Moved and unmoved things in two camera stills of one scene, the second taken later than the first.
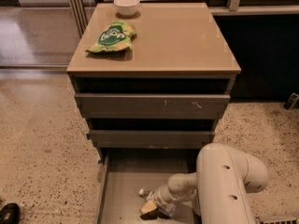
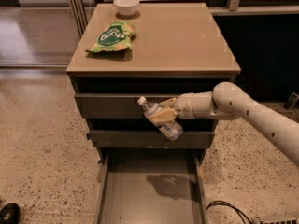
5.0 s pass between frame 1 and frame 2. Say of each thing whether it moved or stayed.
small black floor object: stayed
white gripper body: moved
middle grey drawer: stayed
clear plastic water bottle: moved
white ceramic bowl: stayed
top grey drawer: stayed
